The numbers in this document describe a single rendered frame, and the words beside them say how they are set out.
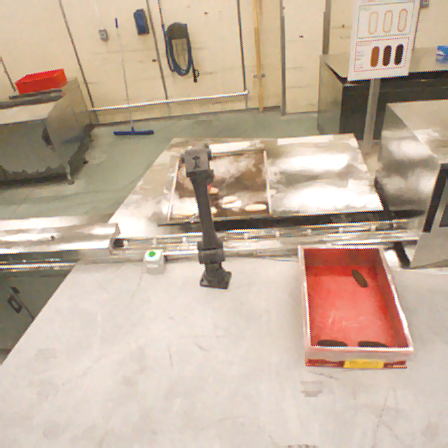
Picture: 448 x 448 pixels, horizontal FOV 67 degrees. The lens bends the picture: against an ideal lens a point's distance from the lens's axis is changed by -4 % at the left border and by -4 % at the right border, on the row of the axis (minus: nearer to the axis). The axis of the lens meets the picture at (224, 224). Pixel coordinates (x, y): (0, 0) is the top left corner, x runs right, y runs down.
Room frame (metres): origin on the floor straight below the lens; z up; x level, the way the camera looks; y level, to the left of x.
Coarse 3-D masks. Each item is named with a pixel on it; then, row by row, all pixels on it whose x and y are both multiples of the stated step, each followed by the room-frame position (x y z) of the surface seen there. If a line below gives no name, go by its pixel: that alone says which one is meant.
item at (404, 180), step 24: (384, 120) 1.41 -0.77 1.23; (408, 120) 1.22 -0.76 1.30; (432, 120) 1.20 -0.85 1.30; (384, 144) 1.37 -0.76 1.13; (408, 144) 1.14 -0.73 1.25; (432, 144) 1.02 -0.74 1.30; (384, 168) 1.32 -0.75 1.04; (408, 168) 1.10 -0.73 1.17; (432, 168) 0.93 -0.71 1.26; (384, 192) 1.27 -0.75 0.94; (408, 192) 1.05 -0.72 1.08; (432, 192) 0.90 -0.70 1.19; (408, 216) 1.01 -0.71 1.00; (432, 216) 1.05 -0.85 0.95; (408, 240) 0.96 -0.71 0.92; (432, 240) 0.89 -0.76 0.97; (432, 264) 0.89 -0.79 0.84
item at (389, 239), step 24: (264, 240) 1.15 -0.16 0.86; (288, 240) 1.13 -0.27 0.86; (312, 240) 1.11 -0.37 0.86; (336, 240) 1.08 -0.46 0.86; (360, 240) 1.06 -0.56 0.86; (384, 240) 1.04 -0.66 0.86; (0, 264) 1.26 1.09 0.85; (24, 264) 1.24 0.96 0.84; (48, 264) 1.23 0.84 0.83; (72, 264) 1.21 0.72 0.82
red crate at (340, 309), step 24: (312, 288) 0.88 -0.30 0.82; (336, 288) 0.86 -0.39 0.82; (360, 288) 0.84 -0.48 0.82; (312, 312) 0.77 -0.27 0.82; (336, 312) 0.75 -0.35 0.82; (360, 312) 0.74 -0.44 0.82; (384, 312) 0.72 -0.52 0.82; (312, 336) 0.67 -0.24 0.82; (336, 336) 0.66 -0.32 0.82; (360, 336) 0.64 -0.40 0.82; (384, 336) 0.63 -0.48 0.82; (312, 360) 0.57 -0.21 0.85
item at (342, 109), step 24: (432, 48) 3.52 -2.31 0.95; (336, 72) 3.10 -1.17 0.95; (408, 72) 2.66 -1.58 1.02; (432, 72) 2.82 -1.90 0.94; (336, 96) 2.92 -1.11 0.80; (360, 96) 2.72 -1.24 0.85; (384, 96) 2.69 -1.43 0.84; (408, 96) 2.67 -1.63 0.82; (432, 96) 2.64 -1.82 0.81; (336, 120) 2.86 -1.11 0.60; (360, 120) 2.71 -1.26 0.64
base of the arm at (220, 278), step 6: (204, 270) 1.05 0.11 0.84; (216, 270) 0.98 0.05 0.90; (222, 270) 0.98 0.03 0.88; (204, 276) 1.00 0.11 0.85; (210, 276) 0.97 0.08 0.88; (216, 276) 0.97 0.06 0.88; (222, 276) 0.97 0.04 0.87; (228, 276) 0.99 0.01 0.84; (204, 282) 0.98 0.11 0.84; (210, 282) 0.96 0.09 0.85; (216, 282) 0.95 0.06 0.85; (222, 282) 0.96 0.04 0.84; (228, 282) 0.96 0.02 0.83; (222, 288) 0.94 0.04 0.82
